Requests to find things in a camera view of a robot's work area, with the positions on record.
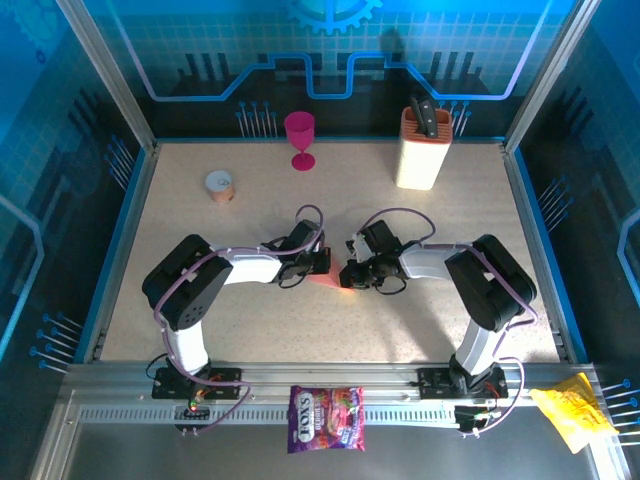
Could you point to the pink plastic goblet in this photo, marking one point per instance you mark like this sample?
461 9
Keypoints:
300 127

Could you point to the aluminium frame post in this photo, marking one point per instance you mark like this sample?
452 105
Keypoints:
550 75
107 80

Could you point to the cream knife block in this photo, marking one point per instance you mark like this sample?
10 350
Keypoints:
417 165

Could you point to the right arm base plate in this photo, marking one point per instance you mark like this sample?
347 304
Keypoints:
432 385

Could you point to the small circuit board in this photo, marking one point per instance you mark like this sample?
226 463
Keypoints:
192 411
475 417

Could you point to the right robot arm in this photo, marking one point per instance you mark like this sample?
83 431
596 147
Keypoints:
490 285

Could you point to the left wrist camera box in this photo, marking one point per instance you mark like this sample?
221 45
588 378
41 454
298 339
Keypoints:
317 237

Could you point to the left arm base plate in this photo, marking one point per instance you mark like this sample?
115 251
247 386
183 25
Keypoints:
225 382

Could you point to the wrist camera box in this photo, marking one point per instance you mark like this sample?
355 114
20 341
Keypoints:
359 245
317 237

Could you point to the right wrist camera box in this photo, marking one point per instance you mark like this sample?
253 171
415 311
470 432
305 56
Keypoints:
359 245

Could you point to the aluminium side rail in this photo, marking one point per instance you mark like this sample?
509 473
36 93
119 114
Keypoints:
521 190
120 250

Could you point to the yellow plastic bag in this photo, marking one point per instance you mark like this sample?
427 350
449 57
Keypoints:
570 410

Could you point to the aluminium front rail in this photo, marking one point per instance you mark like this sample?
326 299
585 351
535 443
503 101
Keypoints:
325 372

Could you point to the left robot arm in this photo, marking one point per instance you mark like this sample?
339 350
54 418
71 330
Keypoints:
185 290

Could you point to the purple candy bag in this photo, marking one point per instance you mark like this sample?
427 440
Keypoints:
325 420

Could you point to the small tin can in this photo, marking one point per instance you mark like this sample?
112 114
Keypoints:
220 192

